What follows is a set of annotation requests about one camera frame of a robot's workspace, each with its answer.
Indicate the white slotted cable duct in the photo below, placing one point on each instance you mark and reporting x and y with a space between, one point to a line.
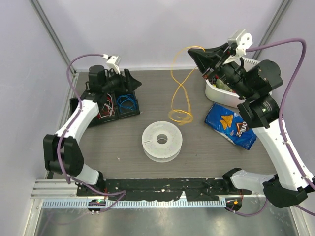
88 203

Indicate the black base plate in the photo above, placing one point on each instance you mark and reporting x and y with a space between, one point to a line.
170 189

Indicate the green melon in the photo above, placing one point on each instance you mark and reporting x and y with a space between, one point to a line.
221 85

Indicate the aluminium frame post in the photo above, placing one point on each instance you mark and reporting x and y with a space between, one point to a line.
280 12
50 30

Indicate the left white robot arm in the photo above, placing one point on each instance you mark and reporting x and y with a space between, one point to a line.
62 153

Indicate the right aluminium frame post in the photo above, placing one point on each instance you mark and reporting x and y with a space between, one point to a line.
280 12

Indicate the blue chips bag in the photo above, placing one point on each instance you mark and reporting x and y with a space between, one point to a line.
230 125

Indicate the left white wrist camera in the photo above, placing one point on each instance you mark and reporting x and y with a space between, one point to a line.
113 62

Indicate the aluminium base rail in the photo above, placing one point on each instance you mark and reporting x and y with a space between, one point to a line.
53 189

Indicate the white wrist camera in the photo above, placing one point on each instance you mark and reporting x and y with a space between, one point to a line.
113 62
242 39

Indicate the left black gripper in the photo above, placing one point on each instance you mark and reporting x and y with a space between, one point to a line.
126 81

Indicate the left aluminium frame post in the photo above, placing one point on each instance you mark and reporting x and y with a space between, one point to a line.
50 30

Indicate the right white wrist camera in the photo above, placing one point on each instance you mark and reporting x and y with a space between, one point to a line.
242 39

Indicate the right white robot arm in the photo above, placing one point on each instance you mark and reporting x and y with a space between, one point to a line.
292 182

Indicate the white plastic basket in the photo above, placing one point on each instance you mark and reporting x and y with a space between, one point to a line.
221 96

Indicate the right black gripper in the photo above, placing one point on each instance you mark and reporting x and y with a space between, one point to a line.
207 58

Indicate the black compartment cable box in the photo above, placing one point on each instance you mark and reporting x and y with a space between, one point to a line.
118 105

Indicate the white plastic spool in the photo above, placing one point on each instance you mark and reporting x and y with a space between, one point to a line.
162 141

